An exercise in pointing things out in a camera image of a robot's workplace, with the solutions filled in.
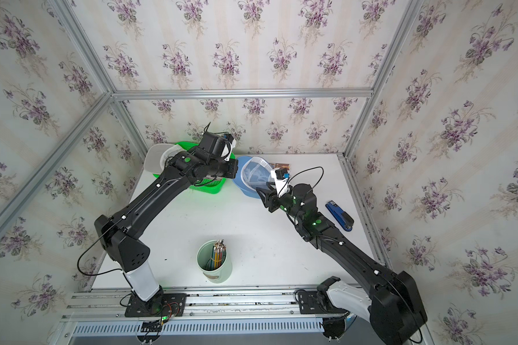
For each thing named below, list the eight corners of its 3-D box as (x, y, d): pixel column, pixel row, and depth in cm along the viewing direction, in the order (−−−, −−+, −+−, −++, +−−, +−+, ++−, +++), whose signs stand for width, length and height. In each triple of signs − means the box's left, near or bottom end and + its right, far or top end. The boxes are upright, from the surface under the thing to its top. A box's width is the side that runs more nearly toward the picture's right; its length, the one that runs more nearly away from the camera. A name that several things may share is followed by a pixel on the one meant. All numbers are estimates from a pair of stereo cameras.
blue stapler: (346, 233, 93) (350, 228, 89) (322, 209, 101) (325, 203, 97) (353, 228, 95) (357, 222, 90) (329, 205, 102) (332, 199, 98)
